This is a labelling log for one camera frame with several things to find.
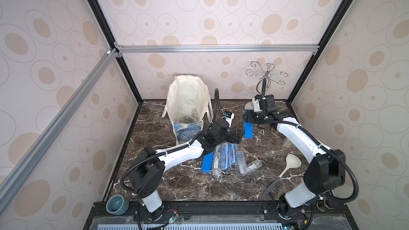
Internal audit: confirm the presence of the grey green bowl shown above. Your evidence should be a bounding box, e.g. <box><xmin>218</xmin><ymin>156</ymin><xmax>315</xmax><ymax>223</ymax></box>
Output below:
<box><xmin>105</xmin><ymin>194</ymin><xmax>130</xmax><ymax>216</ymax></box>

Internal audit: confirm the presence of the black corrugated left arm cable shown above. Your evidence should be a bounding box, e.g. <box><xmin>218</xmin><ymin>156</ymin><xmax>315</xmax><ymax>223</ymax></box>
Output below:
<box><xmin>119</xmin><ymin>88</ymin><xmax>224</xmax><ymax>196</ymax></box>

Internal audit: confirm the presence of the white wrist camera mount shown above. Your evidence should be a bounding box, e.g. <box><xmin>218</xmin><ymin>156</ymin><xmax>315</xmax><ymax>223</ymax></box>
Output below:
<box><xmin>223</xmin><ymin>111</ymin><xmax>235</xmax><ymax>127</ymax></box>
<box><xmin>252</xmin><ymin>94</ymin><xmax>262</xmax><ymax>112</ymax></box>

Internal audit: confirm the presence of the black corner frame post left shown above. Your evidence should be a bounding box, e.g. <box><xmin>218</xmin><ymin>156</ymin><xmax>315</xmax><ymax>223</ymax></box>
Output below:
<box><xmin>87</xmin><ymin>0</ymin><xmax>143</xmax><ymax>104</ymax></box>

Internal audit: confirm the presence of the black corner frame post right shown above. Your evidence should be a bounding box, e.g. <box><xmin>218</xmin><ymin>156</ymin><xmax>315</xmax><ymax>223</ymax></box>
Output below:
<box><xmin>287</xmin><ymin>0</ymin><xmax>354</xmax><ymax>105</ymax></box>

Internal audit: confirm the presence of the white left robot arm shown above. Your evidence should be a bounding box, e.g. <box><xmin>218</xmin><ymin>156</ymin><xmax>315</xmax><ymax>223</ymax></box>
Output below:
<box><xmin>120</xmin><ymin>119</ymin><xmax>244</xmax><ymax>213</ymax></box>

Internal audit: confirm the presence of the black corner frame post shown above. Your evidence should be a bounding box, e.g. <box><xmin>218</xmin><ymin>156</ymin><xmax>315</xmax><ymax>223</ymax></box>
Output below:
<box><xmin>287</xmin><ymin>0</ymin><xmax>354</xmax><ymax>105</ymax></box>
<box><xmin>87</xmin><ymin>0</ymin><xmax>143</xmax><ymax>104</ymax></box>

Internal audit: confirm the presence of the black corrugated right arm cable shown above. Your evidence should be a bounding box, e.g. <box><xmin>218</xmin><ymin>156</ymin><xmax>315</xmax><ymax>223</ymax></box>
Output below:
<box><xmin>260</xmin><ymin>78</ymin><xmax>360</xmax><ymax>203</ymax></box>

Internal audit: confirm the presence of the aluminium frame rail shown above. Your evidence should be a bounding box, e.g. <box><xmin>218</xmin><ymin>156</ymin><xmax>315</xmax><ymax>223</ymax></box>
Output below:
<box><xmin>117</xmin><ymin>44</ymin><xmax>320</xmax><ymax>54</ymax></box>
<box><xmin>1</xmin><ymin>48</ymin><xmax>119</xmax><ymax>214</ymax></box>

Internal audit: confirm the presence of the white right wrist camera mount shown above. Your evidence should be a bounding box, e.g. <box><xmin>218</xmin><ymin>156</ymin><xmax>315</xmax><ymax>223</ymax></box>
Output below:
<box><xmin>252</xmin><ymin>94</ymin><xmax>262</xmax><ymax>112</ymax></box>

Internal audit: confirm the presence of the clear case blue compass front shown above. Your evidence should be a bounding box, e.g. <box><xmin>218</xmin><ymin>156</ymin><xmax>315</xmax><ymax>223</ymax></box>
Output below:
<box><xmin>221</xmin><ymin>143</ymin><xmax>230</xmax><ymax>171</ymax></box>

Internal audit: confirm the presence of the clear case blue compass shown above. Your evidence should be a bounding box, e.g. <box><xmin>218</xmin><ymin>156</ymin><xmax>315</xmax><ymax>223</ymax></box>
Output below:
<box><xmin>228</xmin><ymin>143</ymin><xmax>237</xmax><ymax>167</ymax></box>
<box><xmin>221</xmin><ymin>143</ymin><xmax>230</xmax><ymax>171</ymax></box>

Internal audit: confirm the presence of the aluminium frame rail back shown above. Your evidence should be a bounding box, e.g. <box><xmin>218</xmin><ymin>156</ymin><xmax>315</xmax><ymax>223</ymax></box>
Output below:
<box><xmin>117</xmin><ymin>44</ymin><xmax>320</xmax><ymax>54</ymax></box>

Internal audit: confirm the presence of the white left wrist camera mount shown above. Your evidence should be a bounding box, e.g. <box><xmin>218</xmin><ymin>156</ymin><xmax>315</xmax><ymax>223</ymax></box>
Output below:
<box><xmin>223</xmin><ymin>111</ymin><xmax>235</xmax><ymax>127</ymax></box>

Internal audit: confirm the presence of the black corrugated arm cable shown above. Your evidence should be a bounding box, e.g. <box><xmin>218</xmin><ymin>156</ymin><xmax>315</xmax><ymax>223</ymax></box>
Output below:
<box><xmin>260</xmin><ymin>78</ymin><xmax>360</xmax><ymax>203</ymax></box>
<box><xmin>119</xmin><ymin>88</ymin><xmax>224</xmax><ymax>196</ymax></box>

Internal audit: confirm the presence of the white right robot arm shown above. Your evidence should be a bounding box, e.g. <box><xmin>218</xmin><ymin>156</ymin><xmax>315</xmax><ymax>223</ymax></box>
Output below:
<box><xmin>243</xmin><ymin>94</ymin><xmax>346</xmax><ymax>208</ymax></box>

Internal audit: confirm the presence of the white spatula black handle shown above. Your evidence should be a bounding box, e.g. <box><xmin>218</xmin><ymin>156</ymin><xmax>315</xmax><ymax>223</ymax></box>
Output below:
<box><xmin>263</xmin><ymin>154</ymin><xmax>301</xmax><ymax>196</ymax></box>

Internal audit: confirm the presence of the Starry Night canvas tote bag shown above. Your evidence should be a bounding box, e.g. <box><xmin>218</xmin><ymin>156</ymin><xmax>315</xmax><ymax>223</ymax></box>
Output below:
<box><xmin>162</xmin><ymin>75</ymin><xmax>214</xmax><ymax>145</ymax></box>

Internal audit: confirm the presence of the chrome jewelry stand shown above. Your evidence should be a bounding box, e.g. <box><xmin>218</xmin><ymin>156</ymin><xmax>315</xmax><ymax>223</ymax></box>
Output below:
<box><xmin>245</xmin><ymin>61</ymin><xmax>288</xmax><ymax>110</ymax></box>

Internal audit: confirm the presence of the clear case with barcode label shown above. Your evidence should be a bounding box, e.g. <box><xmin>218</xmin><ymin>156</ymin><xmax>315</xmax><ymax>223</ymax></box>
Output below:
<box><xmin>243</xmin><ymin>160</ymin><xmax>263</xmax><ymax>176</ymax></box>

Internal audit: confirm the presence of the clear case blue compass rear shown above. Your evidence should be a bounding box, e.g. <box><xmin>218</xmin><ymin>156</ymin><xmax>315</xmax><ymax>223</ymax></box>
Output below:
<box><xmin>228</xmin><ymin>143</ymin><xmax>237</xmax><ymax>167</ymax></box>

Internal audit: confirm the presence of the aluminium frame rail left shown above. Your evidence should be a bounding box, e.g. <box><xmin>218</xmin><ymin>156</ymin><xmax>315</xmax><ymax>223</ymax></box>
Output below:
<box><xmin>1</xmin><ymin>48</ymin><xmax>119</xmax><ymax>214</ymax></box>

